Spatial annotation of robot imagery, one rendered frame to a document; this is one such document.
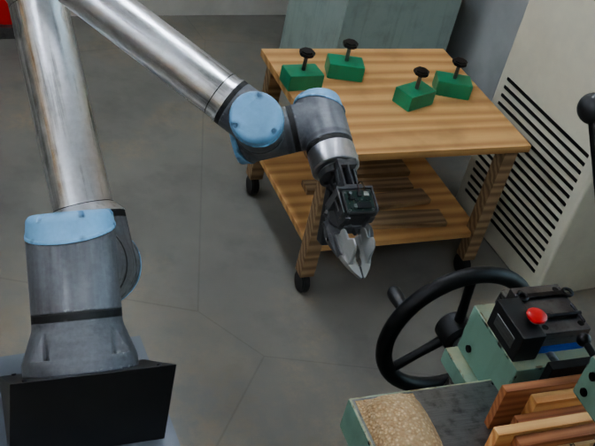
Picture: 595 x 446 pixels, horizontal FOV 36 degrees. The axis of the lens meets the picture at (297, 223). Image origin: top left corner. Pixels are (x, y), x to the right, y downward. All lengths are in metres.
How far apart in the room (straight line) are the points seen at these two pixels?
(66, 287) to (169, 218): 1.46
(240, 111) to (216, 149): 1.75
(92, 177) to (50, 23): 0.30
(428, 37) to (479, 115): 0.79
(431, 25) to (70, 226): 2.24
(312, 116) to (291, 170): 1.26
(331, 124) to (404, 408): 0.64
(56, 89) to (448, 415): 0.94
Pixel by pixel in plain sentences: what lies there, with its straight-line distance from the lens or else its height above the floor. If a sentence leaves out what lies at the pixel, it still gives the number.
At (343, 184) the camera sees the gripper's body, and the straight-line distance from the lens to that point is 1.63.
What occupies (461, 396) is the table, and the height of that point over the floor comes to 0.90.
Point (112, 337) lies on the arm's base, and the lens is 1.55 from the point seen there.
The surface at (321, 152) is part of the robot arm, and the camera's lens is 1.68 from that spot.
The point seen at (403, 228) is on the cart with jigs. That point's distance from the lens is 2.85.
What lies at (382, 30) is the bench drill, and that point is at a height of 0.42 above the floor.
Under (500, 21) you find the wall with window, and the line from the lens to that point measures 3.61.
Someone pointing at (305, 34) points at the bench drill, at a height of 0.27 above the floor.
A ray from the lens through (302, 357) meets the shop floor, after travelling 2.60.
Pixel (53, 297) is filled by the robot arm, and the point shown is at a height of 0.78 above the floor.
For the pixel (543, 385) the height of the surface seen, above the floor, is 0.98.
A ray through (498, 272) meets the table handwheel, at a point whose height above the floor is 0.95.
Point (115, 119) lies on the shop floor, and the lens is 3.41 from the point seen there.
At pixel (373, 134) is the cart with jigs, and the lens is 2.57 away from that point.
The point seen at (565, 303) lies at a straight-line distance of 1.43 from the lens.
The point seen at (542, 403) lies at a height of 0.96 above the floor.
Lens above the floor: 1.84
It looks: 37 degrees down
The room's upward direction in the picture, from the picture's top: 14 degrees clockwise
